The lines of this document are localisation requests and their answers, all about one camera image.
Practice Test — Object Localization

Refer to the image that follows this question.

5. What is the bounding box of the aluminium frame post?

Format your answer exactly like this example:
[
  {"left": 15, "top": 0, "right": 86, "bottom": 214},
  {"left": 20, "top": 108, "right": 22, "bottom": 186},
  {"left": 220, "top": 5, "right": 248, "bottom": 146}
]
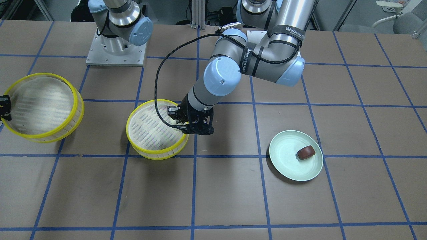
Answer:
[{"left": 190, "top": 0, "right": 207, "bottom": 31}]

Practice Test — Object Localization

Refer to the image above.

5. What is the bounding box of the brown round bun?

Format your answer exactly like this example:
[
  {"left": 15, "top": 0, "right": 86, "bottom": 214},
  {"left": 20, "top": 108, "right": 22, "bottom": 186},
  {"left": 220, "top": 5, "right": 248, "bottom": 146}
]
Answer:
[{"left": 296, "top": 145, "right": 316, "bottom": 160}]

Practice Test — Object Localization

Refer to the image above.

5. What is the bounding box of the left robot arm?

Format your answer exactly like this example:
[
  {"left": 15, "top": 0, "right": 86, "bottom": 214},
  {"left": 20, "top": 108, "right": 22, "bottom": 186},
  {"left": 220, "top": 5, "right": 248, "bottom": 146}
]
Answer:
[{"left": 166, "top": 0, "right": 318, "bottom": 135}]

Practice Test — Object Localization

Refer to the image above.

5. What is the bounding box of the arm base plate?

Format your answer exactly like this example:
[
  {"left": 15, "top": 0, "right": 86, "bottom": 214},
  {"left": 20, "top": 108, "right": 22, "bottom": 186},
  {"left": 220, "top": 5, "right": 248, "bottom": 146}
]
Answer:
[{"left": 86, "top": 29, "right": 148, "bottom": 67}]

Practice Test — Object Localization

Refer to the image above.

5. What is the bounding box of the yellow steamer basket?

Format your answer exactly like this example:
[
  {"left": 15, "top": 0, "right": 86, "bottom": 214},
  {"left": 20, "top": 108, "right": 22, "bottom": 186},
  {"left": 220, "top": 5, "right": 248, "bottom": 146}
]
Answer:
[
  {"left": 2, "top": 73, "right": 84, "bottom": 143},
  {"left": 125, "top": 99, "right": 189, "bottom": 160}
]

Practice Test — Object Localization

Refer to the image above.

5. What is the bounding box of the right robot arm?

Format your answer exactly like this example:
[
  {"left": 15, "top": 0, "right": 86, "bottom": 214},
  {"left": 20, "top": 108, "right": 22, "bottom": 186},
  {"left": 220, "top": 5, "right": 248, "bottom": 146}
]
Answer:
[{"left": 1, "top": 0, "right": 153, "bottom": 108}]

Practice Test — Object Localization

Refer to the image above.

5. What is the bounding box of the light green plate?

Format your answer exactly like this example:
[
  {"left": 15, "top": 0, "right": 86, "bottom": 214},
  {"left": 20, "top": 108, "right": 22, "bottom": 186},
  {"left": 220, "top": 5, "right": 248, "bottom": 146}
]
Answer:
[{"left": 269, "top": 130, "right": 323, "bottom": 181}]

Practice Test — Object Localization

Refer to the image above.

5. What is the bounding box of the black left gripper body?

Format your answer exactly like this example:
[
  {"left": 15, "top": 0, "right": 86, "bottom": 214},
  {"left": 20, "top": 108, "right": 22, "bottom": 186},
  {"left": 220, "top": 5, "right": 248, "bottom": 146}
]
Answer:
[{"left": 167, "top": 97, "right": 215, "bottom": 135}]

